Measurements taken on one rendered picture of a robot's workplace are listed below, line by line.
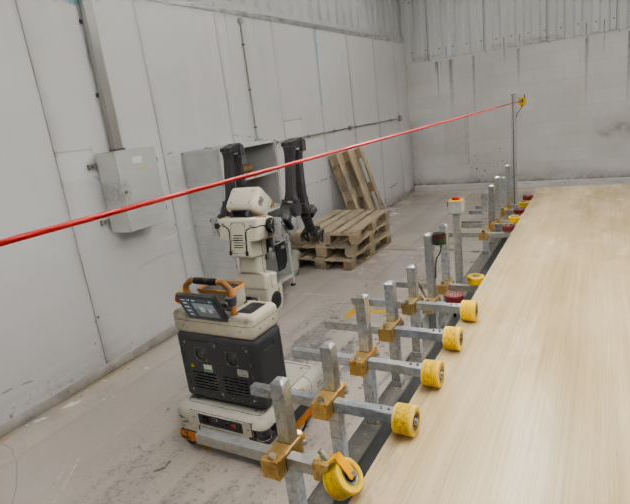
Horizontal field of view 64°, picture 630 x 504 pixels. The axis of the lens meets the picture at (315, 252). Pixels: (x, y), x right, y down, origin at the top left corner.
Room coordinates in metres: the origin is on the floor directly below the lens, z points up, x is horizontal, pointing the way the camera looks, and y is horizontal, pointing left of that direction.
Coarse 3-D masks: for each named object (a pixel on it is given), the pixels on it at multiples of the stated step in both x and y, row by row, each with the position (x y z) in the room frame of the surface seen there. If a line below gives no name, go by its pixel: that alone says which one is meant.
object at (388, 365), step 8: (296, 352) 1.61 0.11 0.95; (304, 352) 1.59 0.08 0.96; (312, 352) 1.58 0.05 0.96; (312, 360) 1.58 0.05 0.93; (320, 360) 1.56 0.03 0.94; (344, 360) 1.51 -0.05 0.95; (368, 360) 1.47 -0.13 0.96; (376, 360) 1.47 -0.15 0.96; (384, 360) 1.46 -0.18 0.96; (392, 360) 1.45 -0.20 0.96; (368, 368) 1.47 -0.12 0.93; (376, 368) 1.46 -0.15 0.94; (384, 368) 1.44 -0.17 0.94; (392, 368) 1.43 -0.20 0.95; (400, 368) 1.42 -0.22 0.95; (408, 368) 1.40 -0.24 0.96; (416, 368) 1.39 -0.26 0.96; (416, 376) 1.39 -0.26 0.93
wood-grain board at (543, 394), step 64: (576, 192) 3.92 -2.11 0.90; (512, 256) 2.52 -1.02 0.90; (576, 256) 2.40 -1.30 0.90; (512, 320) 1.76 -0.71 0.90; (576, 320) 1.70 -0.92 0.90; (448, 384) 1.37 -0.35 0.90; (512, 384) 1.33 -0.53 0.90; (576, 384) 1.29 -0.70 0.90; (384, 448) 1.11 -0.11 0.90; (448, 448) 1.08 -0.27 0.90; (512, 448) 1.05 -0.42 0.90; (576, 448) 1.02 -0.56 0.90
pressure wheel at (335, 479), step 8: (336, 464) 0.98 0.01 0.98; (352, 464) 1.00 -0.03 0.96; (328, 472) 0.98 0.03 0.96; (336, 472) 0.96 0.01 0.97; (344, 472) 0.97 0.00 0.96; (360, 472) 0.99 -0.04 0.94; (328, 480) 0.97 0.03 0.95; (336, 480) 0.95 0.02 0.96; (344, 480) 0.95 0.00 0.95; (352, 480) 0.97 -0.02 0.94; (360, 480) 0.97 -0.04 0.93; (328, 488) 0.96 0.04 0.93; (336, 488) 0.95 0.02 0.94; (344, 488) 0.94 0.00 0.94; (352, 488) 0.95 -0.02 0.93; (360, 488) 0.96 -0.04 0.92; (336, 496) 0.95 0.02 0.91; (344, 496) 0.95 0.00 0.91
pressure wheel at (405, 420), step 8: (400, 408) 1.16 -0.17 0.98; (408, 408) 1.15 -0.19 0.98; (416, 408) 1.16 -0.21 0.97; (392, 416) 1.15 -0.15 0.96; (400, 416) 1.14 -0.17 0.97; (408, 416) 1.13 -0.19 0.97; (416, 416) 1.17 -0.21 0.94; (392, 424) 1.14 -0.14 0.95; (400, 424) 1.13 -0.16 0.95; (408, 424) 1.12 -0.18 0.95; (416, 424) 1.16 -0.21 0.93; (400, 432) 1.14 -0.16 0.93; (408, 432) 1.12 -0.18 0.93; (416, 432) 1.15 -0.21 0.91
